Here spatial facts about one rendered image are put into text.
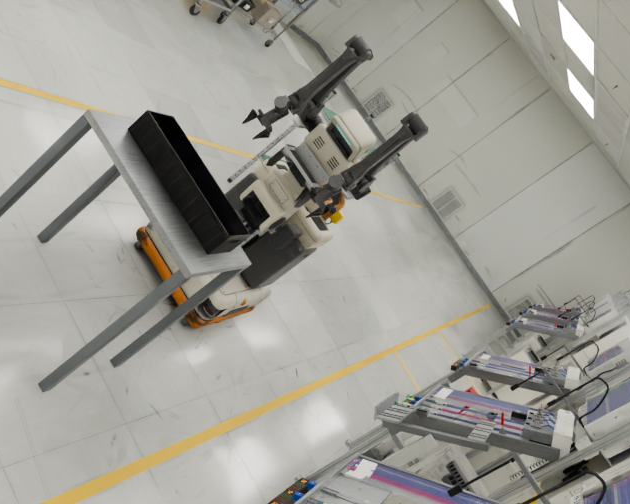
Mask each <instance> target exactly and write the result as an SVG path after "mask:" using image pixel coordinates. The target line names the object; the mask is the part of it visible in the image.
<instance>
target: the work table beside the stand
mask: <svg viewBox="0 0 630 504"><path fill-rule="evenodd" d="M136 120H137V119H133V118H128V117H124V116H119V115H115V114H110V113H106V112H101V111H97V110H92V109H88V110H87V111H86V112H85V113H84V114H83V115H82V116H81V117H80V118H79V119H78V120H77V121H76V122H75V123H74V124H73V125H72V126H71V127H70V128H69V129H68V130H67V131H66V132H65V133H64V134H63V135H62V136H61V137H60V138H59V139H57V140H56V141H55V142H54V143H53V144H52V145H51V146H50V147H49V148H48V149H47V150H46V151H45V152H44V153H43V154H42V155H41V156H40V157H39V158H38V159H37V160H36V161H35V162H34V163H33V164H32V165H31V166H30V167H29V168H28V169H27V170H26V171H25V172H24V173H23V174H22V175H21V176H20V177H19V178H18V179H17V180H16V181H15V182H14V183H13V184H12V185H11V186H10V187H9V188H8V189H7V190H6V191H5V192H4V193H3V194H2V195H1V196H0V217H1V216H2V215H3V214H4V213H5V212H6V211H7V210H9V209H10V208H11V207H12V206H13V205H14V204H15V203H16V202H17V201H18V200H19V199H20V198H21V197H22V196H23V195H24V194H25V193H26V192H27V191H28V190H29V189H30V188H31V187H32V186H33V185H34V184H35V183H36V182H37V181H38V180H39V179H40V178H41V177H42V176H43V175H44V174H45V173H46V172H47V171H49V170H50V169H51V168H52V167H53V166H54V165H55V164H56V163H57V162H58V161H59V160H60V159H61V158H62V157H63V156H64V155H65V154H66V153H67V152H68V151H69V150H70V149H71V148H72V147H73V146H74V145H75V144H76V143H77V142H78V141H79V140H80V139H81V138H82V137H83V136H84V135H85V134H86V133H88V132H89V131H90V130H91V129H93V130H94V132H95V134H96V135H97V137H98V138H99V140H100V142H101V143H102V145H103V146H104V148H105V150H106V151H107V153H108V154H109V156H110V158H111V159H112V161H113V163H114V165H112V166H111V167H110V168H109V169H108V170H107V171H106V172H105V173H104V174H103V175H102V176H101V177H100V178H98V179H97V180H96V181H95V182H94V183H93V184H92V185H91V186H90V187H89V188H88V189H87V190H86V191H84V192H83V193H82V194H81V195H80V196H79V197H78V198H77V199H76V200H75V201H74V202H73V203H72V204H71V205H69V206H68V207H67V208H66V209H65V210H64V211H63V212H62V213H61V214H60V215H59V216H58V217H57V218H55V219H54V220H53V221H52V222H51V223H50V224H49V225H48V226H47V227H46V228H45V229H44V230H43V231H42V232H40V233H39V234H38V235H37V237H38V239H39V240H40V242H41V243H47V242H49V241H50V240H51V239H52V238H53V237H54V236H55V235H56V234H57V233H58V232H59V231H61V230H62V229H63V228H64V227H65V226H66V225H67V224H68V223H69V222H70V221H71V220H73V219H74V218H75V217H76V216H77V215H78V214H79V213H80V212H81V211H82V210H83V209H85V208H86V207H87V206H88V205H89V204H90V203H91V202H92V201H93V200H94V199H95V198H97V197H98V196H99V195H100V194H101V193H102V192H103V191H104V190H105V189H106V188H107V187H109V186H110V185H111V184H112V183H113V182H114V181H115V180H116V179H117V178H118V177H119V176H121V175H122V177H123V179H124V180H125V182H126V183H127V185H128V187H129V188H130V190H131V192H132V193H133V195H134V196H135V198H136V200H137V201H138V203H139V204H140V206H141V208H142V209H143V211H144V212H145V214H146V216H147V217H148V219H149V221H150V222H151V224H152V225H153V227H154V229H155V230H156V232H157V233H158V235H159V237H160V238H161V240H162V241H163V243H164V245H165V246H166V248H167V250H168V251H169V253H170V254H171V256H172V258H173V259H174V261H175V262H176V264H177V266H178V267H179V270H178V271H176V272H175V273H174V274H173V275H171V276H170V277H169V278H168V279H166V280H165V281H164V282H163V283H162V284H160V285H159V286H158V287H157V288H155V289H154V290H153V291H152V292H150V293H149V294H148V295H147V296H145V297H144V298H143V299H142V300H141V301H139V302H138V303H137V304H136V305H134V306H133V307H132V308H131V309H129V310H128V311H127V312H126V313H124V314H123V315H122V316H121V317H120V318H118V319H117V320H116V321H115V322H113V323H112V324H111V325H110V326H108V327H107V328H106V329H105V330H103V331H102V332H101V333H100V334H98V335H97V336H96V337H95V338H94V339H92V340H91V341H90V342H89V343H87V344H86V345H85V346H84V347H82V348H81V349H80V350H79V351H77V352H76V353H75V354H74V355H73V356H71V357H70V358H69V359H68V360H66V361H65V362H64V363H63V364H61V365H60V366H59V367H58V368H56V369H55V370H54V371H53V372H52V373H50V374H49V375H48V376H47V377H45V378H44V379H43V380H42V381H40V382H39V383H38V385H39V387H40V389H41V391H42V392H46V391H49V390H51V389H52V388H54V387H55V386H56V385H57V384H59V383H60V382H61V381H62V380H64V379H65V378H66V377H67V376H69V375H70V374H71V373H72V372H74V371H75V370H76V369H77V368H79V367H80V366H81V365H82V364H84V363H85V362H86V361H87V360H89V359H90V358H91V357H93V356H94V355H95V354H96V353H98V352H99V351H100V350H101V349H103V348H104V347H105V346H106V345H108V344H109V343H110V342H111V341H113V340H114V339H115V338H116V337H118V336H119V335H120V334H121V333H123V332H124V331H125V330H126V329H128V328H129V327H130V326H131V325H133V324H134V323H135V322H137V321H138V320H139V319H140V318H142V317H143V316H144V315H145V314H147V313H148V312H149V311H150V310H152V309H153V308H154V307H155V306H157V305H158V304H159V303H160V302H162V301H163V300H164V299H165V298H167V297H168V296H169V295H170V294H172V293H173V292H174V291H175V290H177V289H178V288H179V287H180V286H182V285H183V284H184V283H186V282H187V281H188V280H189V279H191V278H192V277H197V276H203V275H209V274H215V273H220V272H222V273H220V274H219V275H218V276H217V277H215V278H214V279H213V280H211V281H210V282H209V283H208V284H206V285H205V286H204V287H202V288H201V289H200V290H199V291H197V292H196V293H195V294H193V295H192V296H191V297H190V298H188V299H187V300H186V301H185V302H183V303H182V304H181V305H179V306H178V307H177V308H176V309H174V310H173V311H172V312H170V313H169V314H168V315H167V316H165V317H164V318H163V319H162V320H160V321H159V322H158V323H156V324H155V325H154V326H153V327H151V328H150V329H149V330H147V331H146V332H145V333H144V334H142V335H141V336H140V337H139V338H137V339H136V340H135V341H133V342H132V343H131V344H130V345H128V346H127V347H126V348H124V349H123V350H122V351H121V352H119V353H118V354H117V355H116V356H114V357H113V358H112V359H110V362H111V364H112V366H113V367H114V368H115V367H118V366H120V365H122V364H123V363H124V362H125V361H127V360H128V359H129V358H131V357H132V356H133V355H135V354H136V353H137V352H138V351H140V350H141V349H142V348H144V347H145V346H146V345H148V344H149V343H150V342H151V341H153V340H154V339H155V338H157V337H158V336H159V335H160V334H162V333H163V332H164V331H166V330H167V329H168V328H170V327H171V326H172V325H173V324H175V323H176V322H177V321H179V320H180V319H181V318H183V317H184V316H185V315H186V314H188V313H189V312H190V311H192V310H193V309H194V308H195V307H197V306H198V305H199V304H201V303H202V302H203V301H205V300H206V299H207V298H208V297H210V296H211V295H212V294H214V293H215V292H216V291H217V290H219V289H220V288H221V287H223V286H224V285H225V284H227V283H228V282H229V281H230V280H232V279H233V278H234V277H236V276H237V275H238V274H240V273H241V272H242V271H243V270H245V269H246V268H247V267H249V266H250V265H251V264H252V263H251V262H250V260H249V259H248V257H247V255H246V254H245V252H244V251H243V249H242V248H241V246H240V245H239V246H237V247H236V248H235V249H233V250H232V251H231V252H226V253H218V254H210V255H207V253H206V252H205V250H204V248H203V247H202V245H201V244H200V242H199V241H198V239H197V237H196V236H195V234H194V233H193V231H192V230H191V228H190V226H189V225H188V223H187V222H186V220H185V219H184V217H183V215H182V214H181V212H180V211H179V209H178V208H177V206H176V204H175V203H174V201H173V200H172V198H171V196H170V195H169V193H168V192H167V190H166V189H165V187H164V185H163V184H162V182H161V181H160V179H159V178H158V176H157V174H156V173H155V171H154V170H153V168H152V167H151V165H150V163H149V162H148V160H147V159H146V157H145V155H144V154H143V152H142V151H141V149H140V148H139V146H138V144H137V143H136V141H135V140H134V138H133V137H132V135H131V133H130V132H129V130H128V128H129V127H130V126H131V125H132V124H133V123H134V122H135V121H136Z"/></svg>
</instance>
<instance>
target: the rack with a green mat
mask: <svg viewBox="0 0 630 504"><path fill-rule="evenodd" d="M336 94H337V92H336V91H335V90H333V91H332V92H331V93H330V94H329V95H328V96H327V97H326V99H325V101H324V102H323V103H324V104H325V103H326V102H327V101H329V100H330V99H331V98H332V97H333V96H335V95H336ZM321 113H322V116H323V118H324V119H325V121H326V122H327V123H329V122H330V120H331V119H332V117H334V116H336V115H338V114H337V113H335V112H334V111H332V110H330V109H328V108H326V107H325V106H324V107H323V108H322V110H321ZM372 118H374V116H373V115H372V114H371V115H369V116H368V117H367V118H366V119H364V121H365V123H367V122H369V121H370V120H371V119H372ZM295 128H297V127H296V125H295V124H294V123H293V124H292V125H291V126H290V127H289V128H288V129H286V130H285V131H284V132H283V133H282V134H280V135H279V136H278V137H277V138H276V139H275V140H273V141H272V142H271V143H270V144H269V145H267V146H266V147H265V148H264V149H263V150H262V151H260V152H259V153H258V154H257V155H256V156H254V157H253V158H252V159H251V160H250V161H249V162H247V163H246V164H245V165H244V166H243V167H241V168H240V169H239V170H238V171H237V172H236V173H234V174H233V175H232V176H231V177H229V178H228V179H227V181H228V182H229V183H231V182H232V181H233V180H235V179H236V178H237V177H238V176H239V175H241V174H242V173H243V172H244V171H245V170H247V169H248V168H249V167H250V166H251V165H253V164H254V163H255V162H256V161H257V160H258V159H259V160H260V161H261V163H262V162H264V161H265V160H266V159H270V158H271V156H268V155H265V154H266V153H267V152H268V151H269V150H270V149H272V148H273V147H274V146H275V145H276V144H277V143H279V142H280V141H281V140H282V139H283V138H285V137H286V136H287V135H288V134H289V133H291V132H292V131H293V130H294V129H295ZM400 156H401V155H400V154H399V153H397V154H396V155H395V156H394V157H393V158H391V159H390V160H389V161H388V162H387V163H385V164H384V165H383V166H382V167H381V168H380V169H379V170H378V171H377V172H376V174H377V173H379V172H380V171H381V170H383V169H384V168H385V167H387V166H388V165H389V164H390V163H392V162H393V161H394V160H396V159H397V158H398V157H400ZM376 174H375V175H376ZM375 175H374V176H375Z"/></svg>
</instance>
